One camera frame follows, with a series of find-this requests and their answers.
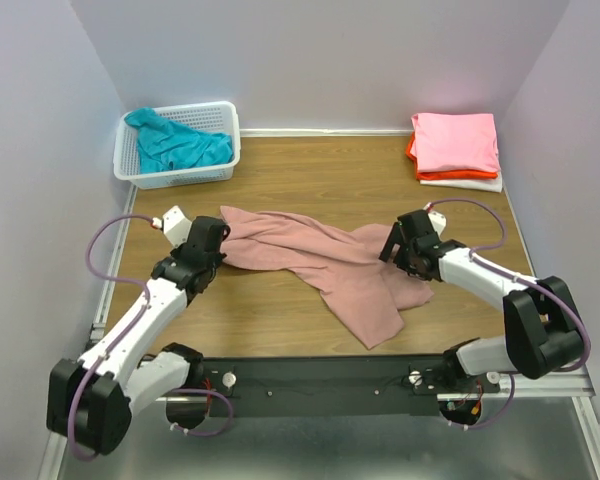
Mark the aluminium frame rail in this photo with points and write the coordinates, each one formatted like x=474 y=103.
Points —
x=366 y=277

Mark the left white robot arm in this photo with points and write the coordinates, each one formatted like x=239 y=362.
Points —
x=92 y=400

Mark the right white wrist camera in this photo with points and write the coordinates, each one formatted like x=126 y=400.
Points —
x=437 y=219

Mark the folded white t-shirt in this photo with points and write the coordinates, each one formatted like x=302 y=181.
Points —
x=489 y=185

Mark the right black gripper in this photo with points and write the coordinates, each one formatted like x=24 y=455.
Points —
x=395 y=236

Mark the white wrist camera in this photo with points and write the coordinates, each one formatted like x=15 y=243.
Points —
x=437 y=219
x=174 y=225

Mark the folded light pink t-shirt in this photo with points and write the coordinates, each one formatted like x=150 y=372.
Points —
x=454 y=142

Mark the teal t-shirt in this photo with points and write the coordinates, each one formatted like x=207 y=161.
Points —
x=164 y=145

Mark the folded orange t-shirt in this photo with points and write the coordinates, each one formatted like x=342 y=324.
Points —
x=455 y=174

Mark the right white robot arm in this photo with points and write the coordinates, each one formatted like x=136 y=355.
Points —
x=543 y=332

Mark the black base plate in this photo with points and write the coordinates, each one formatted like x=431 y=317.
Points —
x=260 y=387

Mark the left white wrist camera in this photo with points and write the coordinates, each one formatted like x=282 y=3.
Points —
x=174 y=225

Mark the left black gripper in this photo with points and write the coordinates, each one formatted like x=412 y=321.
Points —
x=177 y=251

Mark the dusty pink graphic t-shirt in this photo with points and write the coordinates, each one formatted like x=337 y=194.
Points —
x=366 y=294

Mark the white plastic laundry basket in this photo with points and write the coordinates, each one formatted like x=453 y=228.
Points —
x=210 y=117

